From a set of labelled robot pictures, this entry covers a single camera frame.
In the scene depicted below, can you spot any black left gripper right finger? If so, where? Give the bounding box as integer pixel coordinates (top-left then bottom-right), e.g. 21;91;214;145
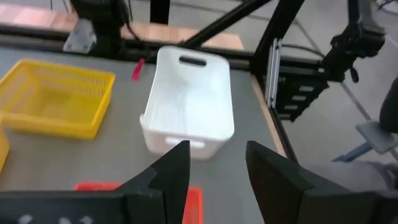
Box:
245;140;398;224

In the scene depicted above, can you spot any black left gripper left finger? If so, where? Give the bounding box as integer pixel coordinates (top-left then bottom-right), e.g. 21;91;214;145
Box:
0;139;191;224

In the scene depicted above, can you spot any orange plastic slotted basket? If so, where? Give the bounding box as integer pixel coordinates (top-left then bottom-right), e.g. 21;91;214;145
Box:
73;180;205;224

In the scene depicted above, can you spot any white plastic storage bin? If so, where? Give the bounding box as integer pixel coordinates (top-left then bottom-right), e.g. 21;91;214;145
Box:
139;45;236;161

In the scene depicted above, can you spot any yellow plastic slotted basket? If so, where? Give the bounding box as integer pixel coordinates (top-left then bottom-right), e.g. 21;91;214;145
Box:
0;58;116;141
0;124;11;174

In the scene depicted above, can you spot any black slotted rack box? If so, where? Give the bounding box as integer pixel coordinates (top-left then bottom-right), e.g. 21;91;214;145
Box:
275;65;330;123

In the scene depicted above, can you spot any red tape strip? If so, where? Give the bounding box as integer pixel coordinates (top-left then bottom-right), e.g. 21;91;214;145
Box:
131;58;146;82

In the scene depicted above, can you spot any brown wooden board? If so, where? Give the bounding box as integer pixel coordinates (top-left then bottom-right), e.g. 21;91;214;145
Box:
0;2;245;51

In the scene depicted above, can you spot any silver aluminium rail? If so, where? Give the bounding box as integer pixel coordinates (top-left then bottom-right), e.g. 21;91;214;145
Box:
265;37;283;109

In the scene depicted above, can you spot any black vertical frame post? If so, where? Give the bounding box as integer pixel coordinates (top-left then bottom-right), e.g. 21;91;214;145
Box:
249;0;306;76

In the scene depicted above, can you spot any grey metal bracket plate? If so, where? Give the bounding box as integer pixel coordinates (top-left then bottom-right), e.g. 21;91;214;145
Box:
63;18;98;54

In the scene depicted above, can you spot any black camera stand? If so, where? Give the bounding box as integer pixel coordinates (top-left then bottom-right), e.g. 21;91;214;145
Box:
319;0;387;83

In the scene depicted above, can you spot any thin black frame post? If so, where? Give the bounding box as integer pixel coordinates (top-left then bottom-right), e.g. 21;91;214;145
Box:
149;0;172;26

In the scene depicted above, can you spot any black diagonal frame strut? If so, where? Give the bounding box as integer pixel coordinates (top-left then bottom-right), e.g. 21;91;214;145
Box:
182;0;272;49

